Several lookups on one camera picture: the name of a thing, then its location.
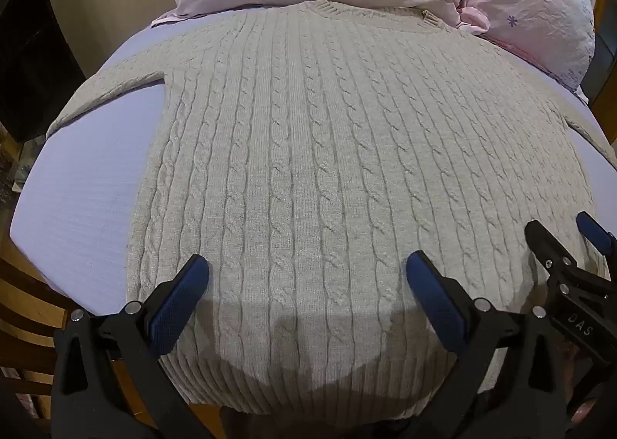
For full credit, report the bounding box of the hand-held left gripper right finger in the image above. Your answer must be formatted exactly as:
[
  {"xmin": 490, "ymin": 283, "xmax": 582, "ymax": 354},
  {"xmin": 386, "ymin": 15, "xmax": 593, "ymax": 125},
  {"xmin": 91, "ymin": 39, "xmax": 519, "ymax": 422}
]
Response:
[{"xmin": 405, "ymin": 250, "xmax": 573, "ymax": 439}]

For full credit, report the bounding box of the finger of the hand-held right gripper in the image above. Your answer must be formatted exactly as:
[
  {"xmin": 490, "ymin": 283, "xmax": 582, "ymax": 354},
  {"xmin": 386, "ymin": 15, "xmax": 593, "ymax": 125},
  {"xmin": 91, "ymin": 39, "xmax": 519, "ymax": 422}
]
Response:
[
  {"xmin": 575, "ymin": 210, "xmax": 617, "ymax": 257},
  {"xmin": 524, "ymin": 219, "xmax": 582, "ymax": 278}
]

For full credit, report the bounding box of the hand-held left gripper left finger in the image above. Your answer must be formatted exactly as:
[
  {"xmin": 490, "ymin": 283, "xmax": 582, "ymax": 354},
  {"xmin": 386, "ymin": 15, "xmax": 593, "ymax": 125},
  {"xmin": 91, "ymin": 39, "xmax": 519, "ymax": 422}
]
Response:
[{"xmin": 52, "ymin": 253, "xmax": 212, "ymax": 439}]

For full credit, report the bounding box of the beige cable-knit sweater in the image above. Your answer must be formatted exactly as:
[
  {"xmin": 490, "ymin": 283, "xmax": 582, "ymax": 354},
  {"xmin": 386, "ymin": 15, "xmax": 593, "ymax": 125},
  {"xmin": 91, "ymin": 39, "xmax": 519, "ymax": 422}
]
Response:
[{"xmin": 46, "ymin": 0, "xmax": 617, "ymax": 423}]

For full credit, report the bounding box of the lavender bed sheet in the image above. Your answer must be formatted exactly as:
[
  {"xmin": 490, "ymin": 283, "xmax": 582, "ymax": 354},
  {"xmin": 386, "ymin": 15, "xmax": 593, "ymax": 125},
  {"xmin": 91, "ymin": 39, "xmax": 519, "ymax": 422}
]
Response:
[{"xmin": 10, "ymin": 10, "xmax": 617, "ymax": 319}]

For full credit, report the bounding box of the pink flower-print pillow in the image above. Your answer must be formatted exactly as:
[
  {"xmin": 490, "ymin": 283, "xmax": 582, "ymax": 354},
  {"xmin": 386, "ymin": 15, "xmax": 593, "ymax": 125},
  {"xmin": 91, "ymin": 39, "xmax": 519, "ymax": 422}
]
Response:
[{"xmin": 460, "ymin": 0, "xmax": 597, "ymax": 93}]

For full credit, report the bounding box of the dark cabinet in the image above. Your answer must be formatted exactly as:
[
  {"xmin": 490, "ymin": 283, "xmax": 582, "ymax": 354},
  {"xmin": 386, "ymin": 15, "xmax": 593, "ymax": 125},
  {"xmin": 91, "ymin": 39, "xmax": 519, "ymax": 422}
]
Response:
[{"xmin": 0, "ymin": 0, "xmax": 99, "ymax": 143}]

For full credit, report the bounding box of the wooden bed frame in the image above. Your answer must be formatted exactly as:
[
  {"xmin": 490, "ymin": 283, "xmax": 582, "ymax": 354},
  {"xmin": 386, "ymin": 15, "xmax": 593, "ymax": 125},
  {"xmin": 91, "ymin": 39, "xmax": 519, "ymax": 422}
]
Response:
[{"xmin": 0, "ymin": 231, "xmax": 203, "ymax": 425}]

